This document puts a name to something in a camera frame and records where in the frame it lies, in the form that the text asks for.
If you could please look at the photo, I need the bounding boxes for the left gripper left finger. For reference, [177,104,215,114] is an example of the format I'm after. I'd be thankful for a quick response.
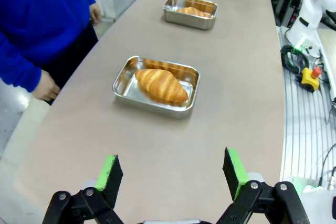
[41,153,124,224]

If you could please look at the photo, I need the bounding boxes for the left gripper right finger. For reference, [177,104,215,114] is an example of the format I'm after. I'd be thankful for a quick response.
[216,147,312,224]

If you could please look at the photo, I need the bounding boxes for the golden croissant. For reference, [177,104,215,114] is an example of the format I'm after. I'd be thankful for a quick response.
[134,68,189,103]
[176,6,212,19]

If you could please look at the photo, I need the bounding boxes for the person's right forearm blue sleeve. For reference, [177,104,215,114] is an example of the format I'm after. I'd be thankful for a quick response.
[0,31,43,93]

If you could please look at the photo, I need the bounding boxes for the person's right hand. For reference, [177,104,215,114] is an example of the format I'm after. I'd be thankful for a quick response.
[31,69,61,102]

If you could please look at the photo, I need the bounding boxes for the person's left hand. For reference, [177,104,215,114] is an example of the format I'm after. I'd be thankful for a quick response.
[89,3,102,27]

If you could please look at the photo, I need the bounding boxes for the stainless steel rectangular container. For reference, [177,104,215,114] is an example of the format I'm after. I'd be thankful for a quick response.
[112,55,201,120]
[162,0,218,31]

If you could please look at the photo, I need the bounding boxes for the yellow emergency stop button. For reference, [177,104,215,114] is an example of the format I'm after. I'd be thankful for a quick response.
[300,66,323,94]

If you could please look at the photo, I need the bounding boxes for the person's black trousers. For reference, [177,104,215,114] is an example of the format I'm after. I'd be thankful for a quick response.
[40,20,99,105]

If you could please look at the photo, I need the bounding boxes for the person's blue sweater torso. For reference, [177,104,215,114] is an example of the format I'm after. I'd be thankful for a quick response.
[0,0,97,78]

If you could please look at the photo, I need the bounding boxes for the black coiled cable bundle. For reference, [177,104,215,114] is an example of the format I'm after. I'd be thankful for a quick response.
[280,44,311,74]

